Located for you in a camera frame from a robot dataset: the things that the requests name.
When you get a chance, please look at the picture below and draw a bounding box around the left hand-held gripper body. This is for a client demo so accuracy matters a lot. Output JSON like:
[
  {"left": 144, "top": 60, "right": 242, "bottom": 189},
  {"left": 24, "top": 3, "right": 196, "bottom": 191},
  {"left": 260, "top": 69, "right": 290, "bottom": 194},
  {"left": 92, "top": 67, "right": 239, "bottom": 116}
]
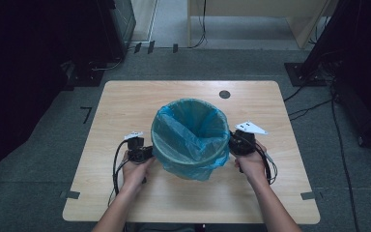
[{"left": 123, "top": 130, "right": 150, "bottom": 164}]

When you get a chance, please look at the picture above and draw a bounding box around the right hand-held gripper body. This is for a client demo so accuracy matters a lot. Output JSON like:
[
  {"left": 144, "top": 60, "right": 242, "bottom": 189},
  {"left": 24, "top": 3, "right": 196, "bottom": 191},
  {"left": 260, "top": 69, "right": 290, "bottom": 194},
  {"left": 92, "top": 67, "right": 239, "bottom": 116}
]
[{"left": 230, "top": 121, "right": 269, "bottom": 157}]

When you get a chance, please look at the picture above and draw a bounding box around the green plastic bin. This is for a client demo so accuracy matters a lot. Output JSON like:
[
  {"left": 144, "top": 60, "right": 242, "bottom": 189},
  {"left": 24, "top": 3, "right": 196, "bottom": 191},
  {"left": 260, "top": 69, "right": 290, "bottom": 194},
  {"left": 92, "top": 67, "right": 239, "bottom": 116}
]
[{"left": 150, "top": 99, "right": 231, "bottom": 180}]

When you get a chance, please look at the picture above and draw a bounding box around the blue plastic bag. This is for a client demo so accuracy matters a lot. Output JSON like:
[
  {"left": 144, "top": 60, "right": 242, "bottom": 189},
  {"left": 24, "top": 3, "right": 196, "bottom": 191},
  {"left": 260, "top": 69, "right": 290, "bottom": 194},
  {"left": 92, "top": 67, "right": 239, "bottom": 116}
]
[{"left": 150, "top": 98, "right": 232, "bottom": 182}]

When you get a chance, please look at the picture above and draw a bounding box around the person's left hand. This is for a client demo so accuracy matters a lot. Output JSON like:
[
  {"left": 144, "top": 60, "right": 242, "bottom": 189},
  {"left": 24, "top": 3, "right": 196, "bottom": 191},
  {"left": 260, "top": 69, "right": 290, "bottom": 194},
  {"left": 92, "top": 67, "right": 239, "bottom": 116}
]
[{"left": 121, "top": 150, "right": 157, "bottom": 192}]

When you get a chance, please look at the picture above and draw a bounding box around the person's right hand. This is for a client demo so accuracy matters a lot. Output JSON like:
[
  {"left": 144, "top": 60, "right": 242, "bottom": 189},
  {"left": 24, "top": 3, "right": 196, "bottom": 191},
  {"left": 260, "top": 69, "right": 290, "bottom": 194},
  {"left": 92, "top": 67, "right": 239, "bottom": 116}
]
[{"left": 234, "top": 140, "right": 269, "bottom": 188}]

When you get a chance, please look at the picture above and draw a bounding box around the person's dark clothing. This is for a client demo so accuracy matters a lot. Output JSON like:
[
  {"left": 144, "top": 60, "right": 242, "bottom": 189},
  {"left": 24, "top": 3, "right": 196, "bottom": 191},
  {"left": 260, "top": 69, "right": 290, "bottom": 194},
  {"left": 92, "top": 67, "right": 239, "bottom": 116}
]
[{"left": 125, "top": 222, "right": 269, "bottom": 232}]

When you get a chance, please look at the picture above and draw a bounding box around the grey tape piece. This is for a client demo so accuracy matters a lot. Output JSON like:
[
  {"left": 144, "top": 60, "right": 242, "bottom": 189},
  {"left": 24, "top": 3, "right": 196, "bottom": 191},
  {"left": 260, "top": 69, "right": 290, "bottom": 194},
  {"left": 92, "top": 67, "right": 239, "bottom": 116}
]
[
  {"left": 60, "top": 189, "right": 81, "bottom": 200},
  {"left": 300, "top": 190, "right": 317, "bottom": 201}
]

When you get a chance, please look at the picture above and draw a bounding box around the black stand base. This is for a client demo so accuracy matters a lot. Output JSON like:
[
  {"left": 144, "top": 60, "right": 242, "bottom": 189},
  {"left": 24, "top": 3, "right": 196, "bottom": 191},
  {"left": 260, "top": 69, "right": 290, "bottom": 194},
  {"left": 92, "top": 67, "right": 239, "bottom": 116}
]
[
  {"left": 283, "top": 61, "right": 328, "bottom": 88},
  {"left": 61, "top": 60, "right": 106, "bottom": 92}
]

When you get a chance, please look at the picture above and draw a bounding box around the dark cabinet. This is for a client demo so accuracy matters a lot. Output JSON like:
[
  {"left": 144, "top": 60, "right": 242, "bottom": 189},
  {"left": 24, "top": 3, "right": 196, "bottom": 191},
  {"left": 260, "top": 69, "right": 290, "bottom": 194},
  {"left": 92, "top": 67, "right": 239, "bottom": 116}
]
[{"left": 107, "top": 0, "right": 137, "bottom": 61}]

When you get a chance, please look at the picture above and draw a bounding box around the light wooden desk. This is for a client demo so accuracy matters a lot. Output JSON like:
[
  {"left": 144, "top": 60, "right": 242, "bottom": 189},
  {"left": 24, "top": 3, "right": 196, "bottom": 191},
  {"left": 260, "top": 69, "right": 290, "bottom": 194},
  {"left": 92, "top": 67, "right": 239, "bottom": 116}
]
[{"left": 186, "top": 0, "right": 340, "bottom": 50}]

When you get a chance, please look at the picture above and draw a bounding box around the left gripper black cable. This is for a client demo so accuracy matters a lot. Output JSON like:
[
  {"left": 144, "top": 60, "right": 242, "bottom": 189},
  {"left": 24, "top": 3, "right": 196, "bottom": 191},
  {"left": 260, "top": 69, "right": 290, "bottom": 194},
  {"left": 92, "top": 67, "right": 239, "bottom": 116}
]
[{"left": 106, "top": 138, "right": 133, "bottom": 208}]

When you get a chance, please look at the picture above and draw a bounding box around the long black floor cable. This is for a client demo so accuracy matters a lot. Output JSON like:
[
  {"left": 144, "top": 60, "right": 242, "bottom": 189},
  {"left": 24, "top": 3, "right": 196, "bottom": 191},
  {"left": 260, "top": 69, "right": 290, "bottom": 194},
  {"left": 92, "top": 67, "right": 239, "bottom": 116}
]
[{"left": 328, "top": 81, "right": 361, "bottom": 232}]

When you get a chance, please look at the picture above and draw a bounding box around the hanging black cable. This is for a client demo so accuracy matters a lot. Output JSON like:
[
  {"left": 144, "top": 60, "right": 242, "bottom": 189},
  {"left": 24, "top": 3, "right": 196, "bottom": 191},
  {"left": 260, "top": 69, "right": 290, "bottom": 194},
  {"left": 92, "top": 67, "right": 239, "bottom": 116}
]
[{"left": 189, "top": 0, "right": 208, "bottom": 50}]

